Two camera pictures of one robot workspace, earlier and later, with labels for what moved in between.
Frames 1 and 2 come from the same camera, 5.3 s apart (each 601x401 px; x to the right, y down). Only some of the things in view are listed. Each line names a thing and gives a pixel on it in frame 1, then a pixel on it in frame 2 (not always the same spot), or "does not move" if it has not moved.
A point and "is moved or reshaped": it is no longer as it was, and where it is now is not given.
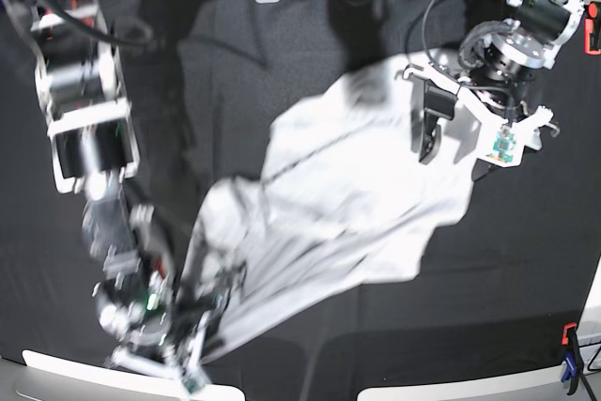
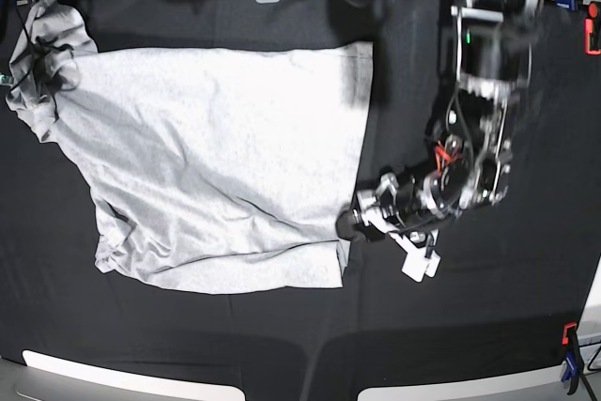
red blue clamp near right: (573, 368) does not move
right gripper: (500, 138) -> (397, 210)
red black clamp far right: (593, 29) does not move
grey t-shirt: (343, 198) is moved or reshaped
